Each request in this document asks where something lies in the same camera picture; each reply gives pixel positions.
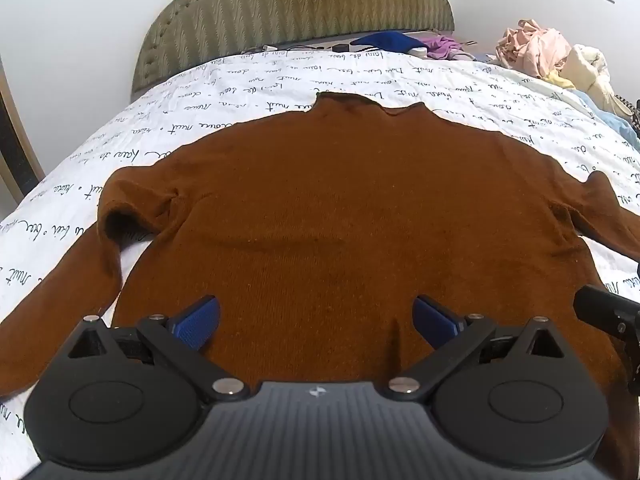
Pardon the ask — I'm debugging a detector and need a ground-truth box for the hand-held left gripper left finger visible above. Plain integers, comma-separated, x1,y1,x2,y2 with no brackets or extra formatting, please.
67,296,251,404

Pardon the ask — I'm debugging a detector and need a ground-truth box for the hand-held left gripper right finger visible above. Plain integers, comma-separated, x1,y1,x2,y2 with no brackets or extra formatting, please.
387,296,569,404

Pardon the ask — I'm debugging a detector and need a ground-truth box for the white script printed quilt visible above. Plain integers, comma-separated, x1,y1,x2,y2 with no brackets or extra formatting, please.
0,50,640,480

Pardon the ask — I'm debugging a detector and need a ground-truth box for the brown knit sweater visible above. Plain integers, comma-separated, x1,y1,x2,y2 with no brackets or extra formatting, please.
0,92,640,480

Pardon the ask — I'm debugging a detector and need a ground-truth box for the purple cloth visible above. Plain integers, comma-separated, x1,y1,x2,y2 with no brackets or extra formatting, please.
420,35,473,61

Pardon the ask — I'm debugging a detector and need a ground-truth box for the pink clothes pile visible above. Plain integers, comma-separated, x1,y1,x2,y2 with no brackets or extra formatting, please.
496,19,572,79

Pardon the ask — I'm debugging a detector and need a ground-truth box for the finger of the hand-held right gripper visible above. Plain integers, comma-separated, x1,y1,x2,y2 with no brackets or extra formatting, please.
573,285,640,397

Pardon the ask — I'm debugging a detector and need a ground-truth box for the light wooden frame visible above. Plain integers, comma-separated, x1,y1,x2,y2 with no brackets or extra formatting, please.
0,55,47,207

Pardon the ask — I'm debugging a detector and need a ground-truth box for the olive padded headboard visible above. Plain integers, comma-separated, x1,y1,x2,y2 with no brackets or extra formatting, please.
131,0,456,103

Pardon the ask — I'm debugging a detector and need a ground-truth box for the cream cloth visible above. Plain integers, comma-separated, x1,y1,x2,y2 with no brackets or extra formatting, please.
559,44,627,112

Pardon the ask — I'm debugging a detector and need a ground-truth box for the light blue cloth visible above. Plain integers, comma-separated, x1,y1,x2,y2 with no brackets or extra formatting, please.
574,89,637,142

